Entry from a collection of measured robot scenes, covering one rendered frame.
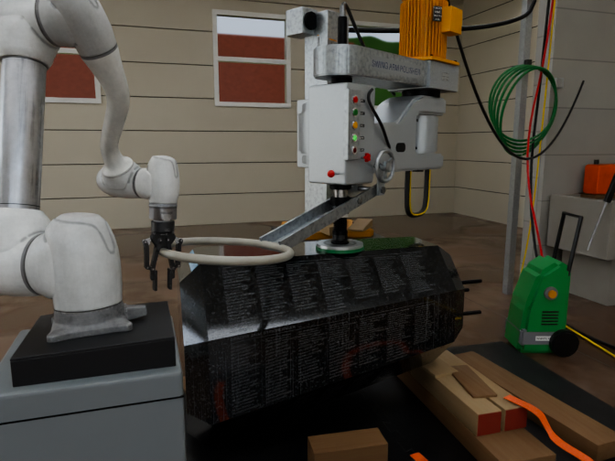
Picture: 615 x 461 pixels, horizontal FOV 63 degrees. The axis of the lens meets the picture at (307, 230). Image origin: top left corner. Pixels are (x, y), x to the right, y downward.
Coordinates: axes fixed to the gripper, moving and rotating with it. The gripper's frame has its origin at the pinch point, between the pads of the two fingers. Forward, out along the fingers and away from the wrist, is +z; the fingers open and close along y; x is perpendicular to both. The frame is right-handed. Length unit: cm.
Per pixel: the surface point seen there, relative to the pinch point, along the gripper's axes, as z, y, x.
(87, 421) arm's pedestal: 15, -33, -57
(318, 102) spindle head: -67, 72, 17
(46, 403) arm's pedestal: 10, -41, -55
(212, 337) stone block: 23.7, 19.2, 1.4
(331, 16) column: -126, 122, 84
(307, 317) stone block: 19, 56, -5
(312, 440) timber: 67, 57, -12
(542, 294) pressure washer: 30, 234, 6
